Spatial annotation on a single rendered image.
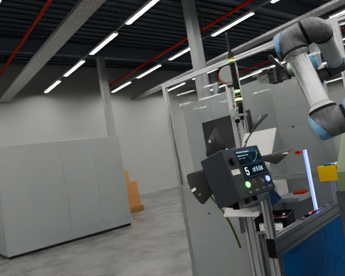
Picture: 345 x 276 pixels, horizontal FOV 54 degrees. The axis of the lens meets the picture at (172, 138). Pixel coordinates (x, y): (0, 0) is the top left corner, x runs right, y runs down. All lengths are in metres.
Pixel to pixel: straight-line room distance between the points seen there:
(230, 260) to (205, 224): 0.39
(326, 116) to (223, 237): 1.99
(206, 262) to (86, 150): 4.64
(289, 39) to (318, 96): 0.29
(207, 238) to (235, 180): 2.22
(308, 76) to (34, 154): 6.12
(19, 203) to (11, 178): 0.49
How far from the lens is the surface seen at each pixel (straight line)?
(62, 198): 7.26
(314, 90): 1.60
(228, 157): 1.25
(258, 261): 2.39
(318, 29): 1.68
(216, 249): 3.38
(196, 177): 2.26
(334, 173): 2.18
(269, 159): 1.99
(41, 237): 7.17
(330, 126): 1.55
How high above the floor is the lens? 1.24
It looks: 4 degrees up
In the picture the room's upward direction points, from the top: 10 degrees counter-clockwise
